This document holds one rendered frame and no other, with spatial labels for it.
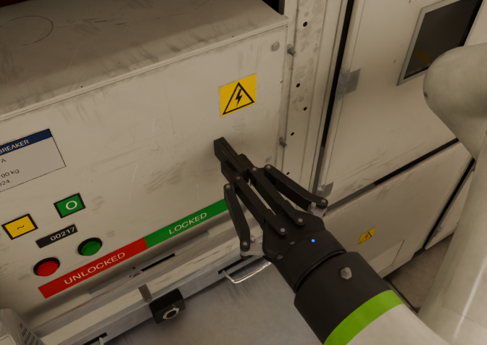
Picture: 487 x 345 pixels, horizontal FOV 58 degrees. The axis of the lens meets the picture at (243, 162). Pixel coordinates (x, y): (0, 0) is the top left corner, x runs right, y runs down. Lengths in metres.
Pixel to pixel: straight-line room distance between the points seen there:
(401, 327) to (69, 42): 0.47
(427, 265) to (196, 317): 1.35
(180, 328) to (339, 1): 0.64
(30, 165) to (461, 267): 0.50
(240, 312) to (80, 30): 0.59
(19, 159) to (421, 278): 1.74
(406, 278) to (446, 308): 1.43
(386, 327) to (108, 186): 0.36
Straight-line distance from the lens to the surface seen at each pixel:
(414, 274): 2.02
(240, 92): 0.59
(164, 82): 0.52
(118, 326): 0.87
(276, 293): 0.92
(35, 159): 0.53
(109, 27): 0.58
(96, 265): 0.71
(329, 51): 0.74
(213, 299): 0.92
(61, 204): 0.58
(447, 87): 0.76
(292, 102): 0.75
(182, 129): 0.57
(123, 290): 0.71
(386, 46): 0.80
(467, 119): 0.78
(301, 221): 0.52
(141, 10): 0.61
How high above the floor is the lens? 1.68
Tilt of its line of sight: 48 degrees down
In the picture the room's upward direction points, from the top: straight up
